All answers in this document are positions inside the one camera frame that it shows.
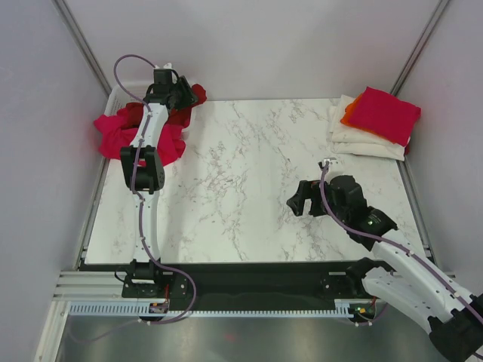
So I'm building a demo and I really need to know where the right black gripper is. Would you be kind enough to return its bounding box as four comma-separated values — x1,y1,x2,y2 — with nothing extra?
286,179,348,223

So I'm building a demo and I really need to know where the dark red t shirt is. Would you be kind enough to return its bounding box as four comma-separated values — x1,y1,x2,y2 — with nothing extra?
117,84,207,129

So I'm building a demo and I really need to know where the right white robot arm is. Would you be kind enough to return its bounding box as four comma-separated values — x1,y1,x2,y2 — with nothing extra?
287,175,482,361

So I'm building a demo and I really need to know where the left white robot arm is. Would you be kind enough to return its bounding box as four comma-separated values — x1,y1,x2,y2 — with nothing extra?
120,67,198,299

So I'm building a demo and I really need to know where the white plastic basket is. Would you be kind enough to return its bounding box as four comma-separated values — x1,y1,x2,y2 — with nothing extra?
104,81,149,116

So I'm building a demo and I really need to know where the folded cream t shirt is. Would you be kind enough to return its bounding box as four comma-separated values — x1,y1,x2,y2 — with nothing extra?
327,95,405,161

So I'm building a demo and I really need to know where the folded orange t shirt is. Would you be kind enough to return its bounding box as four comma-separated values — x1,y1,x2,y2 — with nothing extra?
340,94,376,135

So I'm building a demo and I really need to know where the folded pink t shirt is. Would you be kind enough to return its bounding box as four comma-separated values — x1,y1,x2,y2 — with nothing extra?
351,87,422,147

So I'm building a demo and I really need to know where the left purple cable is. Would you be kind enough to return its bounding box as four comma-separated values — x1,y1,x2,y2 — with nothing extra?
69,54,198,344

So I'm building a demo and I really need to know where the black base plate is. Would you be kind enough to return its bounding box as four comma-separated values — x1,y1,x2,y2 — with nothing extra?
77,259,395,312

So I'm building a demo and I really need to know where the white slotted cable duct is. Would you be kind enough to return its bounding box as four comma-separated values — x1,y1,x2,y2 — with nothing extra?
68,301,355,318

